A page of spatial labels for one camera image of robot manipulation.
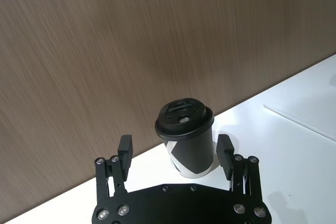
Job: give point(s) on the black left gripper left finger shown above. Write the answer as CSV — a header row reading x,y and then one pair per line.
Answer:
x,y
123,161

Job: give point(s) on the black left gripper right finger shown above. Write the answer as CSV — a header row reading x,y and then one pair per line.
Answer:
x,y
226,159

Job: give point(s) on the black paper cup white pattern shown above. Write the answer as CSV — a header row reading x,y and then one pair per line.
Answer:
x,y
190,155

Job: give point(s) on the black plastic cup lid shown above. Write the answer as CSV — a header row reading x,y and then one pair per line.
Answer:
x,y
181,119

